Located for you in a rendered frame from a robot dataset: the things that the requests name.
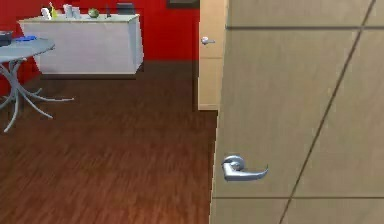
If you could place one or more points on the light wooden room door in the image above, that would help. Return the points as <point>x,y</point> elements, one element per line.
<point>209,76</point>

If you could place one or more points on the beige panelled room door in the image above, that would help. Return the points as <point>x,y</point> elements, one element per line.
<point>283,110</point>

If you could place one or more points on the dark framed picture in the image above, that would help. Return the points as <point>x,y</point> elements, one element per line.
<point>182,3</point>

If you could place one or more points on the dark square appliance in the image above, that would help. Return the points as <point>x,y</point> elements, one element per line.
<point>125,8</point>

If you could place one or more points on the white cabinet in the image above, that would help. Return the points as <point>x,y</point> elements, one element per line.
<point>86,46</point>

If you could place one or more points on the dark thin stand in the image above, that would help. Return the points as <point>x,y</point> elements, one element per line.
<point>108,12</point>

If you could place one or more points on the green round fruit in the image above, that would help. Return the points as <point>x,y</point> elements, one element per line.
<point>93,13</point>

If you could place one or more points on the white container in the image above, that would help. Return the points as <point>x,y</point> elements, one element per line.
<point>71,11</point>

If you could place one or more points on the yellow green bottle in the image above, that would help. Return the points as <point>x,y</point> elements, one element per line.
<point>53,11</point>

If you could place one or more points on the white bottle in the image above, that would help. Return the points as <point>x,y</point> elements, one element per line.
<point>46,13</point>

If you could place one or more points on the round grey table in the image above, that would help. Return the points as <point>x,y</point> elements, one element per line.
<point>20,53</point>

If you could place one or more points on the blue flat object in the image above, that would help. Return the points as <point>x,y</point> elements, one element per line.
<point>25,38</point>

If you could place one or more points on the dark box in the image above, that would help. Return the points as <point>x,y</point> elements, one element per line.
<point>5,37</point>

